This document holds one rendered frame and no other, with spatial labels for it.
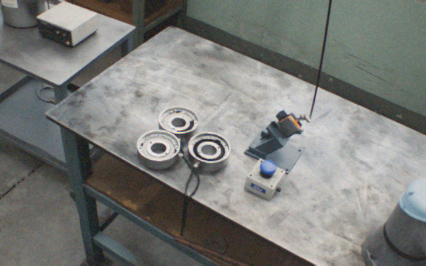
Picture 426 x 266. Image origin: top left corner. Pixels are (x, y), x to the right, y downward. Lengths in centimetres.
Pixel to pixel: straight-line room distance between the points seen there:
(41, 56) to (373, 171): 118
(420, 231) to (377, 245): 13
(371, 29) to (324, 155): 145
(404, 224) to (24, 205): 162
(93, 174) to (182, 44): 52
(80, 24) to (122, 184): 64
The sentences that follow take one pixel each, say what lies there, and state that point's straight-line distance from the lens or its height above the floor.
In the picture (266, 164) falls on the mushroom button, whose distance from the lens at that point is 108.
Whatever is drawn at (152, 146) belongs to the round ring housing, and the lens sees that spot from 115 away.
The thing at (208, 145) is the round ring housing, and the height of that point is 83.
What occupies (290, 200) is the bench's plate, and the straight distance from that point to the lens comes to 112.
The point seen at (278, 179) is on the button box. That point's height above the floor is 85.
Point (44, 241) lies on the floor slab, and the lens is 200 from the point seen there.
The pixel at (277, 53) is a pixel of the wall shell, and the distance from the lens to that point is 290.
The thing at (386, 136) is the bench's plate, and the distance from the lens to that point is 139.
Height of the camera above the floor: 164
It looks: 44 degrees down
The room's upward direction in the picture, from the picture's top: 8 degrees clockwise
